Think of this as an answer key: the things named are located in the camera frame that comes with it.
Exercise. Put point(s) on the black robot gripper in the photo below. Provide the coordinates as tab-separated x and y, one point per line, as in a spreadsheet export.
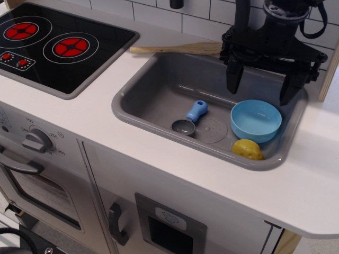
273	47

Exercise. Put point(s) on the blue handled grey spoon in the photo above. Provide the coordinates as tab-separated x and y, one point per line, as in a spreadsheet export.
187	126

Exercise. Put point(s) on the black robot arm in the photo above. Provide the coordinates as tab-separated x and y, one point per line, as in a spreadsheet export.
295	11

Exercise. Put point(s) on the light blue plastic bowl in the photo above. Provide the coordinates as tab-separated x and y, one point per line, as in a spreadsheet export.
255	120

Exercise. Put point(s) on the grey toy sink basin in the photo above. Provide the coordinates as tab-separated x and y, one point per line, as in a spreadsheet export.
166	87

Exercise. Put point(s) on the wooden spatula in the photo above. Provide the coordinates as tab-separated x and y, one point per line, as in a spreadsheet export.
199	48

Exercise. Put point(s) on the black toy faucet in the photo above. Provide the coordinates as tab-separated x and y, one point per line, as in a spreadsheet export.
242	13

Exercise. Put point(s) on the yellow toy cheese wedge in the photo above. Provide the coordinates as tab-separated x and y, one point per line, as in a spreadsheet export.
248	149

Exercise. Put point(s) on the grey dispenser panel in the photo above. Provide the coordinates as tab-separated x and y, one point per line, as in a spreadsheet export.
169	230

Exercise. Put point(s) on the black toy stovetop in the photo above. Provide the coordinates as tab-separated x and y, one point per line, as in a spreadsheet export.
56	52

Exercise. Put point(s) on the grey oven knob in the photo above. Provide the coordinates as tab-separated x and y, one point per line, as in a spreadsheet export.
37	141

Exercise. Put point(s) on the toy oven door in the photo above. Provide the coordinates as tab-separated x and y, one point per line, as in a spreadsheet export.
40	196

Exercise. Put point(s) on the black cylinder on wall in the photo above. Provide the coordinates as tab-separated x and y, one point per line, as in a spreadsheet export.
176	4

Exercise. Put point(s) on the grey cabinet door handle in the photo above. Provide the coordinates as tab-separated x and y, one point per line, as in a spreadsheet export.
119	236

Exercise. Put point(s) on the grey oven door handle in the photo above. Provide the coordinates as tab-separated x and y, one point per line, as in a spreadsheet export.
29	168

